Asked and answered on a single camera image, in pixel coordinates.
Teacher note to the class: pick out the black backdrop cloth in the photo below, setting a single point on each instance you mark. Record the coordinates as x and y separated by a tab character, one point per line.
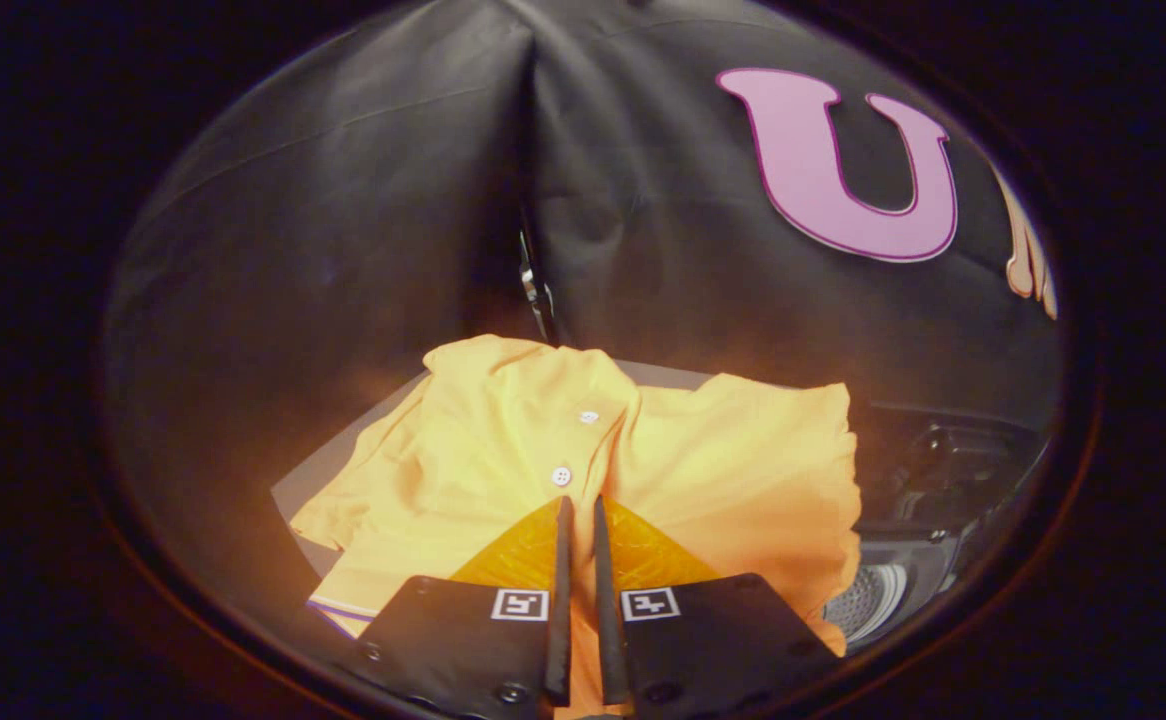
343	200

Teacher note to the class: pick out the white and dark cabinet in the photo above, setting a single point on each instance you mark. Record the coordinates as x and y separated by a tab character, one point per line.
318	470

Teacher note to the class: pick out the orange polo shirt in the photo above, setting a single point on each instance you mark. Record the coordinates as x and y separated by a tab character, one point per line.
483	440

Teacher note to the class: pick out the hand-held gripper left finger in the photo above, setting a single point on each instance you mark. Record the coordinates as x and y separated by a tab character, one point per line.
561	600

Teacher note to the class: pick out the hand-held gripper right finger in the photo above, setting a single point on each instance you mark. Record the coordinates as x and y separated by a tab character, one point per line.
605	600

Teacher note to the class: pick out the black backdrop frame pole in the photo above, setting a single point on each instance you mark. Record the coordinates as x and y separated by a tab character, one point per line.
535	290

